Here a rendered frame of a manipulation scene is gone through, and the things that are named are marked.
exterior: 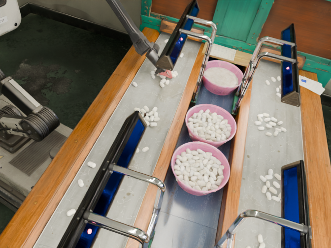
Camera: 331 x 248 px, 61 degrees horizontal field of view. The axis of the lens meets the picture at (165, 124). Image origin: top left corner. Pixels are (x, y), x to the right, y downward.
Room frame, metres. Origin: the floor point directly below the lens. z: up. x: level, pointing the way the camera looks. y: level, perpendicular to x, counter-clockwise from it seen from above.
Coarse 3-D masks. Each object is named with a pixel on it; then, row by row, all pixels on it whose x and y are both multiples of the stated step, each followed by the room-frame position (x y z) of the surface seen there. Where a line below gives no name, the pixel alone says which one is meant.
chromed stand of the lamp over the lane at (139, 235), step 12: (108, 168) 0.42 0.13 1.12; (120, 168) 0.42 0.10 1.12; (144, 180) 0.40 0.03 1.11; (156, 180) 0.41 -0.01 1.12; (156, 204) 0.39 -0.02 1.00; (84, 216) 0.27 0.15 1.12; (96, 216) 0.27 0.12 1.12; (156, 216) 0.37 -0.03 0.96; (108, 228) 0.25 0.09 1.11; (120, 228) 0.26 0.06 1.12; (132, 228) 0.26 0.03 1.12; (144, 240) 0.25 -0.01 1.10
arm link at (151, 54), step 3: (153, 48) 1.38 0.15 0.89; (150, 51) 1.33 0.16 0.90; (153, 51) 1.34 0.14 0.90; (147, 54) 1.33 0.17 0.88; (150, 54) 1.32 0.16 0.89; (153, 54) 1.33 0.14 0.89; (156, 54) 1.34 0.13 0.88; (147, 57) 1.32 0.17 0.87; (150, 57) 1.31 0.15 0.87; (153, 57) 1.32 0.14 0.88; (156, 57) 1.32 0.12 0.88; (150, 60) 1.32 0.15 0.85; (153, 60) 1.31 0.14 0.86
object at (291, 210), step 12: (288, 168) 0.57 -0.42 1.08; (300, 168) 0.55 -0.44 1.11; (288, 180) 0.53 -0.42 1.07; (300, 180) 0.51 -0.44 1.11; (288, 192) 0.48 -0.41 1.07; (300, 192) 0.47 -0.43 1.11; (288, 204) 0.44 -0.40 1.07; (300, 204) 0.43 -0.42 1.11; (288, 216) 0.40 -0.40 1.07; (300, 216) 0.39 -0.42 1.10; (288, 240) 0.33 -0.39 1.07; (300, 240) 0.33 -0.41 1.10
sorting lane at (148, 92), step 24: (192, 48) 1.70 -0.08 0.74; (144, 72) 1.34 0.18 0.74; (144, 96) 1.13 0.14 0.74; (168, 96) 1.17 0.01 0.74; (120, 120) 0.93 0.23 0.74; (168, 120) 0.99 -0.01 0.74; (96, 144) 0.76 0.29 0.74; (144, 144) 0.81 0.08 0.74; (96, 168) 0.63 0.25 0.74; (144, 168) 0.68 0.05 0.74; (72, 192) 0.50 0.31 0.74; (120, 192) 0.54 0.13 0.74; (144, 192) 0.57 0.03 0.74; (72, 216) 0.41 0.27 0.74; (120, 216) 0.45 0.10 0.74; (48, 240) 0.31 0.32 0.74; (96, 240) 0.34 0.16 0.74; (120, 240) 0.36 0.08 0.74
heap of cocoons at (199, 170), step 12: (180, 156) 0.78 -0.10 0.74; (192, 156) 0.80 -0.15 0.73; (204, 156) 0.81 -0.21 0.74; (180, 168) 0.72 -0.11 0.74; (192, 168) 0.73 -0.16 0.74; (204, 168) 0.75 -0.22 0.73; (216, 168) 0.75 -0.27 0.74; (180, 180) 0.66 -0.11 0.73; (192, 180) 0.67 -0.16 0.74; (204, 180) 0.68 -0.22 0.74; (216, 180) 0.70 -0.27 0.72
